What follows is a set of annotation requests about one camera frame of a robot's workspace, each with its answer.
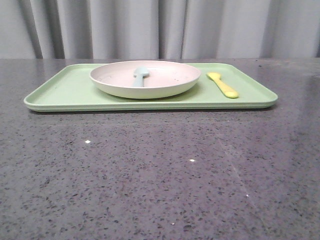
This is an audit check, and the beige round plate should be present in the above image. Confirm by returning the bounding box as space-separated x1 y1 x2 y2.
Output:
90 60 201 99

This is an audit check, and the pale blue spoon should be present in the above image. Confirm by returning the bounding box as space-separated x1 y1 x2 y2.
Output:
132 66 149 88

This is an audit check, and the grey pleated curtain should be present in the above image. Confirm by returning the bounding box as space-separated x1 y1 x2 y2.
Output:
0 0 320 60

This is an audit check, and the yellow fork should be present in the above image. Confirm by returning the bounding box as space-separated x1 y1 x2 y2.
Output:
206 72 239 99

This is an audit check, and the light green rectangular tray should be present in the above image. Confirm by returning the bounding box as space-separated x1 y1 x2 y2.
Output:
24 63 278 112

